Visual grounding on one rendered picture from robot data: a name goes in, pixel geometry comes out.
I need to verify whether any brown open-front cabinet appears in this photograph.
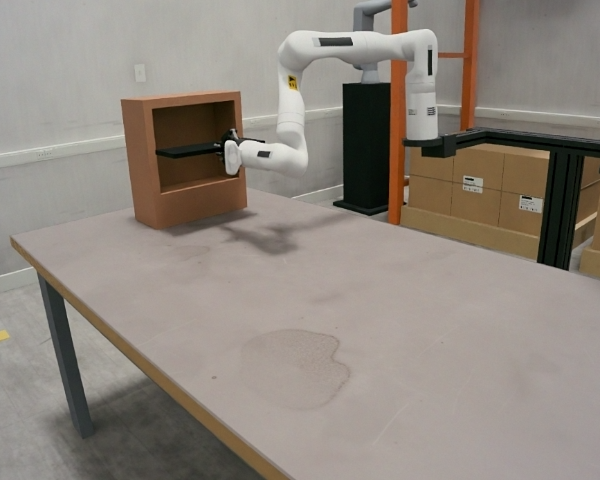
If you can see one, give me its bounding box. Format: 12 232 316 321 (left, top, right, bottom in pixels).
120 91 248 230

